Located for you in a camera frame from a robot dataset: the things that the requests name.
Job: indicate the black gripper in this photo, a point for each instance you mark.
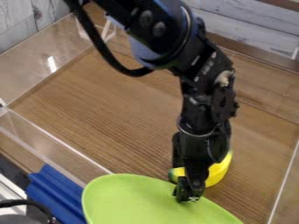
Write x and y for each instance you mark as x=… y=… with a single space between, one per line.
x=196 y=150

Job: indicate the yellow toy banana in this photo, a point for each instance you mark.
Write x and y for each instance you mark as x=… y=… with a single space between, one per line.
x=217 y=171

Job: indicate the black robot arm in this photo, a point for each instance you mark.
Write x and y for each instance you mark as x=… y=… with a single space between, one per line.
x=168 y=40

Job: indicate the green plate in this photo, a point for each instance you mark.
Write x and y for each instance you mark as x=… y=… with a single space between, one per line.
x=135 y=199

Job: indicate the blue plastic block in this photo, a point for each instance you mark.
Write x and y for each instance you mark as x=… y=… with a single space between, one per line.
x=59 y=193

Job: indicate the clear acrylic corner bracket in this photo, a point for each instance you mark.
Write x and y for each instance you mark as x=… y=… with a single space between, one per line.
x=107 y=30

